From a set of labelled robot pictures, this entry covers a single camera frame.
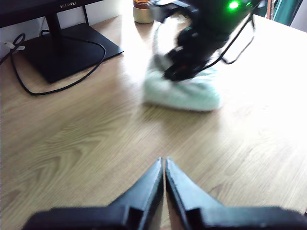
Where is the pale pot with amber glass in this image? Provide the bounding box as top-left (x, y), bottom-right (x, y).
top-left (133, 0), bottom-right (155, 24)

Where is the large black monitor with stand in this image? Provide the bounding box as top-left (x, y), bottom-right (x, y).
top-left (0, 0), bottom-right (124, 84)

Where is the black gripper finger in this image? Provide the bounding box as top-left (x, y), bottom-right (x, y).
top-left (165, 63), bottom-right (207, 82)
top-left (165, 157), bottom-right (225, 230)
top-left (107, 157), bottom-right (164, 230)

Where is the black monitor power cable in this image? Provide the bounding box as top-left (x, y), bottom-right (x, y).
top-left (83, 5), bottom-right (91, 26)

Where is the pale green fluffy tea towel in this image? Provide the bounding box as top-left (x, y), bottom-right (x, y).
top-left (142, 14), bottom-right (223, 112)

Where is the black cable with plug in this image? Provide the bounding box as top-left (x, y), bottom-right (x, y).
top-left (0, 30), bottom-right (106, 96)

